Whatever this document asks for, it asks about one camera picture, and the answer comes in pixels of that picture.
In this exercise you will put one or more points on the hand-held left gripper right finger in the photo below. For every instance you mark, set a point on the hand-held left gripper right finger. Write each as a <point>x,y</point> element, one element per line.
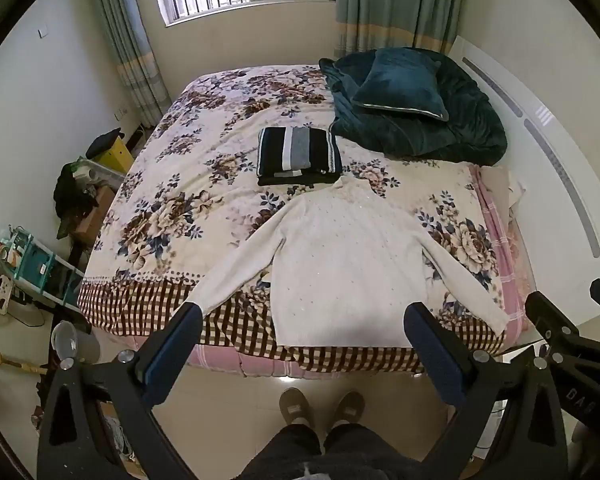
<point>435,355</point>

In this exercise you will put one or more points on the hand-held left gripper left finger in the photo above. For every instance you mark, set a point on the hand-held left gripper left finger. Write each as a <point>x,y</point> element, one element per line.
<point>172,355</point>

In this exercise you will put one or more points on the white knit sweater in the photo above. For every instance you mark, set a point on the white knit sweater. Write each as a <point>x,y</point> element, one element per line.
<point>340,260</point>

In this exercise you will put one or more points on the person's right slipper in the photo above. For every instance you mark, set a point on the person's right slipper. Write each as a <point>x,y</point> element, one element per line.
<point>346,412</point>

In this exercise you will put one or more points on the person's slipper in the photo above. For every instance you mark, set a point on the person's slipper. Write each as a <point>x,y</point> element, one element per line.
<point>296,412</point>
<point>346,412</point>

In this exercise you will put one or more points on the person's left slipper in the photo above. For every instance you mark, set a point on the person's left slipper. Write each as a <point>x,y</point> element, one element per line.
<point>296,412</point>

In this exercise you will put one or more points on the person's dark pants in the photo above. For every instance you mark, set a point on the person's dark pants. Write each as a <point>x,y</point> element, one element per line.
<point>290,455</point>

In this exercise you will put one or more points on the brown cardboard box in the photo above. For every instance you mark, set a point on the brown cardboard box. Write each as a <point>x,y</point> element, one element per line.
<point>92,220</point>

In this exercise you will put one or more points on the bamboo stick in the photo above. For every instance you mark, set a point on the bamboo stick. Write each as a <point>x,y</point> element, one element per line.
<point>10,360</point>

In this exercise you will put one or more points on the teal storage rack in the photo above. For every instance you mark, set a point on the teal storage rack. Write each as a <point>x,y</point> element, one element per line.
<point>35,260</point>

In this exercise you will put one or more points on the clear plastic container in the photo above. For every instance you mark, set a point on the clear plastic container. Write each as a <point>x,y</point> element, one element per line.
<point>104,176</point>

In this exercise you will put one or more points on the black cloth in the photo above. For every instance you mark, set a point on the black cloth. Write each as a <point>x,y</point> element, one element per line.
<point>72,190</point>

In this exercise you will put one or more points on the folded black garment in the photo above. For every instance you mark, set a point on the folded black garment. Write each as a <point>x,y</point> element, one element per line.
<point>280,180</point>

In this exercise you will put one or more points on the yellow box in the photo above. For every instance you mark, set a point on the yellow box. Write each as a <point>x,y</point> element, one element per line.
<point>121,156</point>

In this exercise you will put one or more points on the dark teal plush blanket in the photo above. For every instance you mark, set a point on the dark teal plush blanket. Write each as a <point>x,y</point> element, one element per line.
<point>455,135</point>

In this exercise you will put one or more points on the white bed headboard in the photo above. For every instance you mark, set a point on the white bed headboard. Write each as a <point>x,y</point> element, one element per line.
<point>530,100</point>

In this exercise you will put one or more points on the black bag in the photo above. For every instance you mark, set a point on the black bag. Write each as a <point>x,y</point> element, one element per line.
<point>105,142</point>

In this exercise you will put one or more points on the bed with floral sheet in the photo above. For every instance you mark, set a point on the bed with floral sheet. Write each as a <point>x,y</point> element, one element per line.
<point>205,125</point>

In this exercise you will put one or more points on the folded dark striped sweater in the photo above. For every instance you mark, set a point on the folded dark striped sweater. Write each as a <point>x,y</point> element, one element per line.
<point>300,147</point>

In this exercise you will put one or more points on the dark teal plush pillow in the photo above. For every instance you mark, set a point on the dark teal plush pillow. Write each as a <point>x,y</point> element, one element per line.
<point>400,82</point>

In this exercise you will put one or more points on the teal striped curtain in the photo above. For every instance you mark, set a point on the teal striped curtain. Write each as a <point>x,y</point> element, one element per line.
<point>130,35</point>
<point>390,5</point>

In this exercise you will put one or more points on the wall socket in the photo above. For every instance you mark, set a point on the wall socket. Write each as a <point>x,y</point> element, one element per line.
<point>121,113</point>

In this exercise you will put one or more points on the white wall switch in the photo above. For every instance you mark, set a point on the white wall switch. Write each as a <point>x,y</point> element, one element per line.
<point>42,32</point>

